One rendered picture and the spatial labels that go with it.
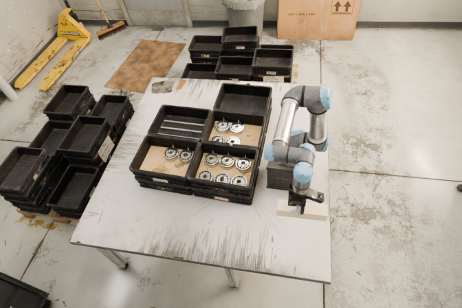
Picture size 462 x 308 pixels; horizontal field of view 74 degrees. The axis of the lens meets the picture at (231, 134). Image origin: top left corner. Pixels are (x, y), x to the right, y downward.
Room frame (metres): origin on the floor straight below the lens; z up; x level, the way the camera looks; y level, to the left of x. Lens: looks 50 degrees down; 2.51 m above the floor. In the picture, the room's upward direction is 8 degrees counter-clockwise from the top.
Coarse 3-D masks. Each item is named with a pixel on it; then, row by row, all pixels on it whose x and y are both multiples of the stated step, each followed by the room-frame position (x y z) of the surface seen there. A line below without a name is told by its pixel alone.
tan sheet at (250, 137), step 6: (246, 126) 1.47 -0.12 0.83; (252, 126) 1.47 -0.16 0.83; (258, 126) 1.46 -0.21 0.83; (216, 132) 1.46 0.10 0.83; (228, 132) 1.45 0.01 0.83; (246, 132) 1.42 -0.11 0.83; (252, 132) 1.41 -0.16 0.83; (258, 132) 1.41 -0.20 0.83; (210, 138) 1.41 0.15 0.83; (240, 138) 1.37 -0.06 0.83; (246, 138) 1.37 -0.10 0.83; (252, 138) 1.36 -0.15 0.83; (258, 138) 1.35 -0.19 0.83; (246, 144) 1.31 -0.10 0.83; (252, 144) 1.30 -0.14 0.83
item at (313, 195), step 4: (308, 192) 0.66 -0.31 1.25; (312, 192) 0.66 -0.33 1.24; (316, 192) 0.66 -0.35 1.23; (320, 192) 0.66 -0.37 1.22; (304, 196) 0.64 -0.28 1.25; (308, 196) 0.64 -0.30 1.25; (312, 196) 0.64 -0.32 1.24; (316, 196) 0.65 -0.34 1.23; (320, 196) 0.65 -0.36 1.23; (312, 200) 0.63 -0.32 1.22; (316, 200) 0.63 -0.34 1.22; (320, 200) 0.63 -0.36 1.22
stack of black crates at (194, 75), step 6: (186, 66) 2.92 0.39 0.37; (192, 66) 2.95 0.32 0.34; (198, 66) 2.93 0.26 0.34; (204, 66) 2.91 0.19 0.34; (210, 66) 2.89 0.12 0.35; (216, 66) 2.87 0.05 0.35; (186, 72) 2.87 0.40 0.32; (192, 72) 2.93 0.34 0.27; (198, 72) 2.91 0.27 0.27; (204, 72) 2.89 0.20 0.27; (210, 72) 2.88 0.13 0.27; (192, 78) 2.81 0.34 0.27; (198, 78) 2.80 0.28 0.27; (204, 78) 2.78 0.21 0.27; (210, 78) 2.77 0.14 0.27
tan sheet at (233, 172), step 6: (204, 156) 1.26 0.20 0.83; (252, 162) 1.16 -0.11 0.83; (204, 168) 1.16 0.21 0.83; (210, 168) 1.16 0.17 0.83; (216, 168) 1.15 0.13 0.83; (222, 168) 1.14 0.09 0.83; (234, 168) 1.13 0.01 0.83; (216, 174) 1.11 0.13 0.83; (228, 174) 1.09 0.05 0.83; (234, 174) 1.09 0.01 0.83; (240, 174) 1.08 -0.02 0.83; (246, 174) 1.07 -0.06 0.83; (222, 180) 1.05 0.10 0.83
